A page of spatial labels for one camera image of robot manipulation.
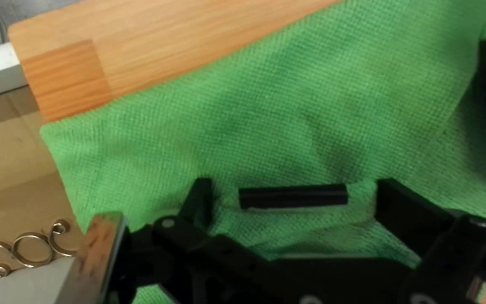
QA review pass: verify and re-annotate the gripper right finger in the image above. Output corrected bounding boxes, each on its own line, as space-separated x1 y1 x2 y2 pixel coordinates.
374 178 486 304

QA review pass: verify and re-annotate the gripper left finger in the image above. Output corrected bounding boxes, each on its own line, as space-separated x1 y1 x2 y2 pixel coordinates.
112 177 269 304

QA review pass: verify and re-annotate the green towel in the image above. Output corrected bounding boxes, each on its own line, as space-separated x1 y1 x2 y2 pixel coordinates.
40 0 486 304

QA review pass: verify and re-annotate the shiny metal bar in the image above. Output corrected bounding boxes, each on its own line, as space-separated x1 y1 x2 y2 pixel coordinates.
56 212 128 304

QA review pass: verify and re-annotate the black cylindrical bar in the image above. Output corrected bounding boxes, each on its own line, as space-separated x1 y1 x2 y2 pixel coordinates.
238 183 349 210

